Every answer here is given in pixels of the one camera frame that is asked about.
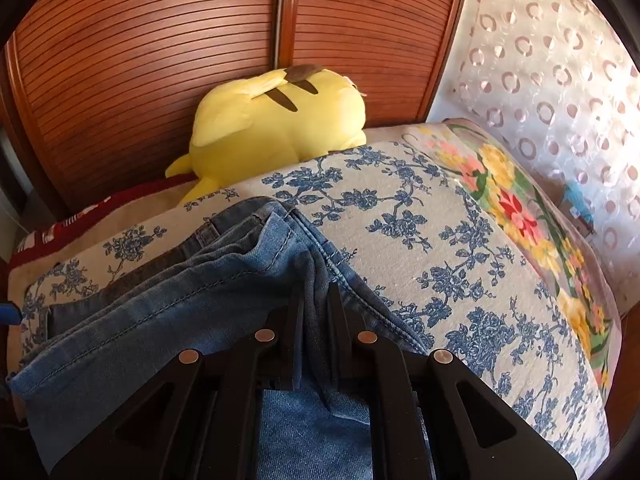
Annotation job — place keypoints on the circle-patterned sheer curtain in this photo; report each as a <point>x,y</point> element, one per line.
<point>550,75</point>

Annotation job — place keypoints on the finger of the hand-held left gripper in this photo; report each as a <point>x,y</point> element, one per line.
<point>9,314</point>

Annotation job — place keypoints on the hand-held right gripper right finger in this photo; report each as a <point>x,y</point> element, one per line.
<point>340,340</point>

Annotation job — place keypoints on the bed with blue floral sheet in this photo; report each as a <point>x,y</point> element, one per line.
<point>425,260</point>

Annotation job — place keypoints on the red patterned cloth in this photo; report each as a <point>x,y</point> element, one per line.
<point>65,232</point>

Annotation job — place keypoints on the wooden slatted headboard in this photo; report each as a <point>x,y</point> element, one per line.
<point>175,60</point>

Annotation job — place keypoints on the yellow plush toy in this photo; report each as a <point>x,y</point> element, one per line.
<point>270,120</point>

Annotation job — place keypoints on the colourful flower blanket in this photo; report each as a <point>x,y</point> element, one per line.
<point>525,220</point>

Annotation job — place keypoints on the blue plastic bag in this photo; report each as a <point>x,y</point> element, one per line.
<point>580,202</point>

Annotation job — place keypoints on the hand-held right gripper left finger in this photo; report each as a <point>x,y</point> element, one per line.
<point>295,340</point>

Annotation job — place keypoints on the blue denim pants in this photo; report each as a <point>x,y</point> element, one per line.
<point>165,300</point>

